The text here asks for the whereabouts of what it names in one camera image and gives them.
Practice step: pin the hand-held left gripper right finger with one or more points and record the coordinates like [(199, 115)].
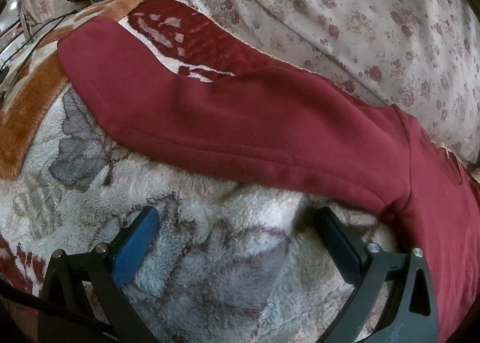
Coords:
[(337, 241)]

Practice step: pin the dark red sweatshirt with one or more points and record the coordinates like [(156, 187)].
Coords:
[(243, 122)]

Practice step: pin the floral print bedsheet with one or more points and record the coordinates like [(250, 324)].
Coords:
[(337, 9)]

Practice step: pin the floral fleece blanket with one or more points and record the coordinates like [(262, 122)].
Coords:
[(206, 253)]

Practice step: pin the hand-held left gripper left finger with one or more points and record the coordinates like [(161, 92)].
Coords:
[(137, 249)]

